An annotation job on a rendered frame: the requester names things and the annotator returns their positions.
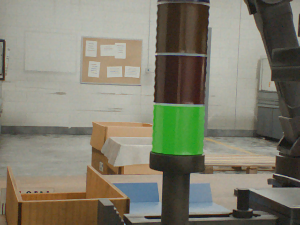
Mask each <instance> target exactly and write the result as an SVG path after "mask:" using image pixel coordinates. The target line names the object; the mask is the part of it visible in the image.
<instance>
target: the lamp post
mask: <svg viewBox="0 0 300 225"><path fill-rule="evenodd" d="M204 161H205V154H204V153H202V154H194V155H176V154H164V153H157V152H153V151H150V165H149V167H150V169H152V170H155V171H160V172H163V173H162V210H161V225H188V222H189V199H190V173H197V172H203V171H204Z"/></svg>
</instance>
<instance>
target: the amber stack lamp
mask: <svg viewBox="0 0 300 225"><path fill-rule="evenodd" d="M209 9H210V6H208V5H204V4H197V3H164V4H158V5H157V13H156V14H157V20H156V24H157V27H156V33H157V34H156V44H155V47H156V51H155V54H165V55H188V56H203V55H208V54H207V53H208V52H207V50H208V40H209V37H208V33H209V27H208V26H209V16H210V14H209Z"/></svg>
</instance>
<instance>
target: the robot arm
mask: <svg viewBox="0 0 300 225"><path fill-rule="evenodd" d="M291 1H293V0H244V2H245V3H246V5H247V9H248V12H249V15H253V16H254V20H255V23H256V26H257V28H258V30H259V32H260V34H261V37H262V41H263V45H264V48H265V51H266V52H265V53H266V56H267V60H268V63H269V67H270V70H271V69H272V49H274V48H285V47H297V46H300V45H299V42H298V38H297V34H296V30H295V26H294V22H293V11H292V7H291V4H290V2H291ZM274 82H275V86H276V89H277V94H278V99H279V108H280V111H281V114H282V116H279V120H280V124H281V127H282V130H283V134H284V135H283V137H282V138H281V140H280V141H279V143H278V144H277V150H278V151H280V152H279V154H276V161H275V174H279V175H283V176H288V177H292V178H295V179H299V180H300V82H277V81H274Z"/></svg>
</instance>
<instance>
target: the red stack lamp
mask: <svg viewBox="0 0 300 225"><path fill-rule="evenodd" d="M154 66H155V68H154V78H153V80H154V85H153V89H154V92H153V97H154V99H153V103H163V104H183V105H205V98H206V95H205V91H206V85H205V84H206V81H207V80H206V74H207V71H206V67H207V57H203V56H188V55H155V61H154Z"/></svg>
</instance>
